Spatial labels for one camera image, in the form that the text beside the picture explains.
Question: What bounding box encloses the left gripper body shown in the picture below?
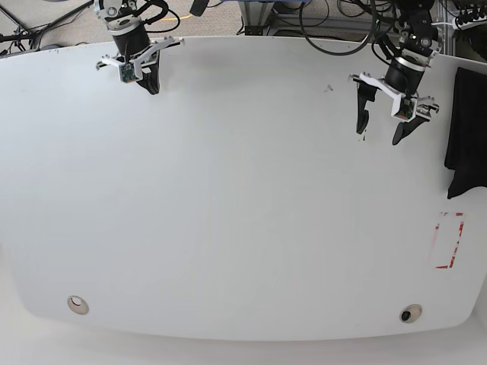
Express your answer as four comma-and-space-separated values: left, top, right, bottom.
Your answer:
349, 72, 440, 120

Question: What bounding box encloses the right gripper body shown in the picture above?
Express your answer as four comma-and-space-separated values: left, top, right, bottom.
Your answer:
96, 36, 185, 76

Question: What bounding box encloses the black T-shirt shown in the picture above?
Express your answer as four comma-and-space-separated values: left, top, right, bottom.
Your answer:
444, 68, 486, 199

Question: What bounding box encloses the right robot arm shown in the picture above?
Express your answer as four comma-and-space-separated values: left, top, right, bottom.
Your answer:
94, 1, 184, 95

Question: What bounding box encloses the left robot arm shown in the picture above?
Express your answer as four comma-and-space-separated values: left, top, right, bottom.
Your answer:
298, 1, 442, 145

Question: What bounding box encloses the white power strip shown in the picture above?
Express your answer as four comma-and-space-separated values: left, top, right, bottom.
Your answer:
452, 8, 486, 30

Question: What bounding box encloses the red tape rectangle marking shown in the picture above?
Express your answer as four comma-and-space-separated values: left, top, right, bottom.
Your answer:
430, 212, 466, 269

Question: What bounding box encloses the right table grommet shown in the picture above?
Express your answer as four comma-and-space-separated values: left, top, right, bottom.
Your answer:
399, 304, 422, 324

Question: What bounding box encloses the table grommet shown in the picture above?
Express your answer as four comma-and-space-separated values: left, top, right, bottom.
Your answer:
67, 296, 89, 316
399, 304, 422, 324

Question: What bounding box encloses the left table grommet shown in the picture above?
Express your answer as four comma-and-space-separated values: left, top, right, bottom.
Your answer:
67, 296, 89, 316

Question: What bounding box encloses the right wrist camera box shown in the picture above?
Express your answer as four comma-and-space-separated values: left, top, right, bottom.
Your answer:
119, 62, 139, 84

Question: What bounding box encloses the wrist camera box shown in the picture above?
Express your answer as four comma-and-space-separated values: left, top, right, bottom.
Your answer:
119, 62, 139, 84
391, 96, 416, 122

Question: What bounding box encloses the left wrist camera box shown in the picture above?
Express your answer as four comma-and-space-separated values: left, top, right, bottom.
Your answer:
391, 96, 416, 122

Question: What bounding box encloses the aluminium table leg frame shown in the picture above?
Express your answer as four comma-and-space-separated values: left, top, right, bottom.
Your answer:
237, 1, 279, 37

